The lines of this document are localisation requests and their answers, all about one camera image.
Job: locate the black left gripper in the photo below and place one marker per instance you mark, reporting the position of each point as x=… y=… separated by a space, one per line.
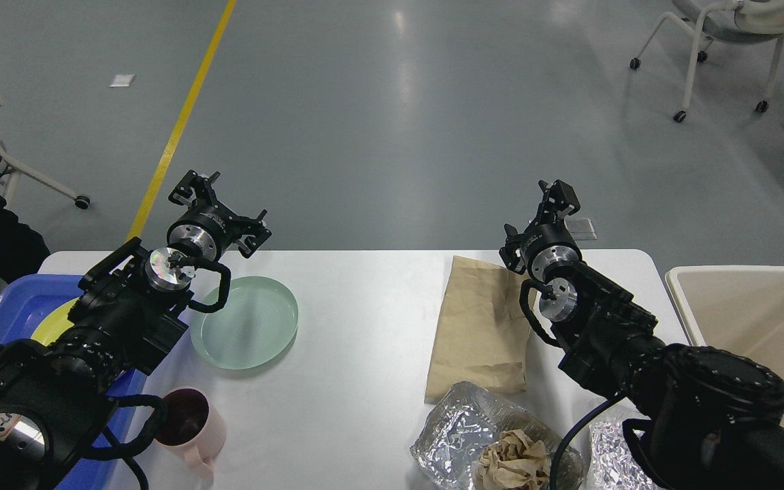
x=208 y=228

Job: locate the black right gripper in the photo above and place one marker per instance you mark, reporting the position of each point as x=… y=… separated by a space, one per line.
x=543 y=247

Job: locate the light green plate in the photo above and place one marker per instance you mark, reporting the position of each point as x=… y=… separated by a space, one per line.
x=257 y=323

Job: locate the pink mug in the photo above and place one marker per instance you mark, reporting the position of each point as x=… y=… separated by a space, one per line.
x=193 y=430

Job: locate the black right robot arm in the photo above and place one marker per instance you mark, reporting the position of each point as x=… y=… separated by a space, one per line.
x=711 y=419

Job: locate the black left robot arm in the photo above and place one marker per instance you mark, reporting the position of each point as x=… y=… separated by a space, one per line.
x=55 y=405

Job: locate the clear plastic piece on floor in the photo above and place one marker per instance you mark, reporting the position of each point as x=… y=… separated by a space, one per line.
x=581 y=229

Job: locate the brown paper bag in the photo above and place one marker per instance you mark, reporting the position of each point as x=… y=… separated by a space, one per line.
x=482 y=333

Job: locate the white paper scrap on floor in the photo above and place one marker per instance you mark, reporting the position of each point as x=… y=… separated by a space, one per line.
x=122 y=80

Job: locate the yellow plate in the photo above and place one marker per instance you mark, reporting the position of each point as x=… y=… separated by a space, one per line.
x=54 y=324

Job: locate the blue plastic tray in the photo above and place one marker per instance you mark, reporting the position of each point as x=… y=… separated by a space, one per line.
x=23 y=306

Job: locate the white chair left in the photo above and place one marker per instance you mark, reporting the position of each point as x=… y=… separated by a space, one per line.
x=12 y=170

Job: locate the white chair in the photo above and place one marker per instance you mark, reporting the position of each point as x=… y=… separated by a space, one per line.
x=12 y=170
x=731 y=22

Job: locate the crumpled brown paper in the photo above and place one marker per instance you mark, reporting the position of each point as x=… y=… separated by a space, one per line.
x=513 y=461

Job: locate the aluminium foil tray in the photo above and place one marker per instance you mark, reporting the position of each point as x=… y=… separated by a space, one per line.
x=457 y=430

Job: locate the crumpled aluminium foil piece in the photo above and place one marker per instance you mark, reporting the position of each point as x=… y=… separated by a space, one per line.
x=612 y=465

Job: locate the beige plastic bin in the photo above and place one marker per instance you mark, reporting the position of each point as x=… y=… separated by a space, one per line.
x=739 y=308

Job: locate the white chair right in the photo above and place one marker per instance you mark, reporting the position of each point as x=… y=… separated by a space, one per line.
x=731 y=22

